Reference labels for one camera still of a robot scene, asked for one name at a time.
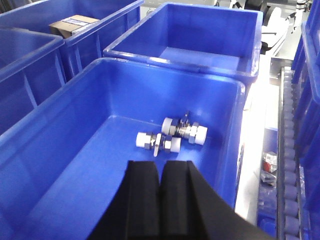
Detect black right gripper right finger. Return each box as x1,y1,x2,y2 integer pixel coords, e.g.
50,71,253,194
160,160,272,240

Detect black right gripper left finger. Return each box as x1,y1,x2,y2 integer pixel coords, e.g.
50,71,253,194
87,160,160,240

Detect metal valve white caps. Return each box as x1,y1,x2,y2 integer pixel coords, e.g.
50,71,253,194
161,111,208,146
135,132,181,157

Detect small cardboard box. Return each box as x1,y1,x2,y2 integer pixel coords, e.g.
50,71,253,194
49,14,99,39

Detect blue front centre bin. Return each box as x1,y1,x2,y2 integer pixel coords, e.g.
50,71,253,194
0,58,245,240

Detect blue bin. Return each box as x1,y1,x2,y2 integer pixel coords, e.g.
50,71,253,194
0,27,66,133
0,0,144,80
292,0,320,240
103,2,263,86
0,58,245,240

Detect blue rear centre bin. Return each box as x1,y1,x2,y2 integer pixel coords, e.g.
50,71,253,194
103,2,263,86

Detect blue far left bin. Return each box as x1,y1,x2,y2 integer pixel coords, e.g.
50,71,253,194
0,0,144,80

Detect blue right front bin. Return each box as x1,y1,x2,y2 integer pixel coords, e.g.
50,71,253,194
292,0,320,240

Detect roller track rail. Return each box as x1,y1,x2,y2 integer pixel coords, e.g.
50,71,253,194
276,66,303,240

